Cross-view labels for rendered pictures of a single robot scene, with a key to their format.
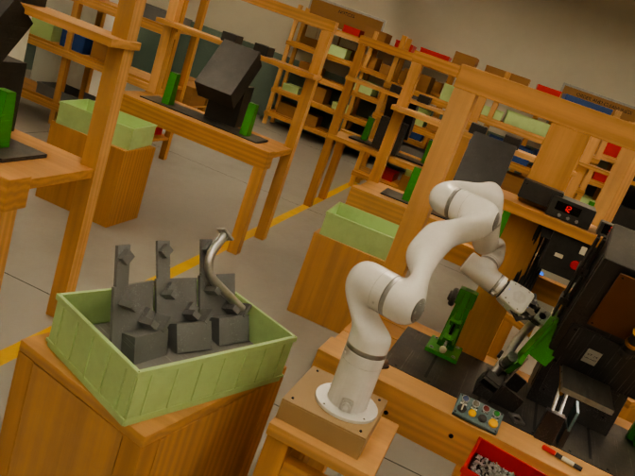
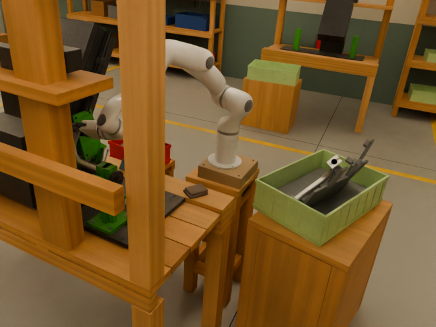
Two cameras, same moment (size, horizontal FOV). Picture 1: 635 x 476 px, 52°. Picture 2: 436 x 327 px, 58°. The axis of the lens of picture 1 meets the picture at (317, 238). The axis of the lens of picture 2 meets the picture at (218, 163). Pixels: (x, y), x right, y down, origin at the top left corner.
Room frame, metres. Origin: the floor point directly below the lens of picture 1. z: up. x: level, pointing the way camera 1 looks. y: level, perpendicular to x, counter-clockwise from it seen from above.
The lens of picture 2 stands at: (3.65, 0.04, 1.92)
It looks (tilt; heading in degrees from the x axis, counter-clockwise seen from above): 27 degrees down; 189
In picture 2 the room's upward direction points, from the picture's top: 4 degrees clockwise
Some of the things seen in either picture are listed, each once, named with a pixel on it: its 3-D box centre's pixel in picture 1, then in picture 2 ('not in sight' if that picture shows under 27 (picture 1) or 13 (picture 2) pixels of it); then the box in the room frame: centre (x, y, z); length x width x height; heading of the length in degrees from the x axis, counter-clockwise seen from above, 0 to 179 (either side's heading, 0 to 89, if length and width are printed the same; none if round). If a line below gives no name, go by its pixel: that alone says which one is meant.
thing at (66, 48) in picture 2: (540, 194); (58, 57); (2.44, -0.73, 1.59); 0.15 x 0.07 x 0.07; 74
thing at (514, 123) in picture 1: (477, 148); not in sight; (9.20, -1.67, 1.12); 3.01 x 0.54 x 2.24; 78
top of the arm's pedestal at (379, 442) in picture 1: (335, 429); (223, 174); (1.69, -0.24, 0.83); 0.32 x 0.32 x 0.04; 75
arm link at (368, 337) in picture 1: (370, 306); (235, 111); (1.71, -0.21, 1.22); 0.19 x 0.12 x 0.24; 57
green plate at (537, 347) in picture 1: (546, 341); (82, 132); (2.11, -0.86, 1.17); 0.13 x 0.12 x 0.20; 74
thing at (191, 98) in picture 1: (184, 93); not in sight; (10.83, 2.89, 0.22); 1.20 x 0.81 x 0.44; 171
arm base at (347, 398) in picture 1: (355, 377); (226, 146); (1.69, -0.24, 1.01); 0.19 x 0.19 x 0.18
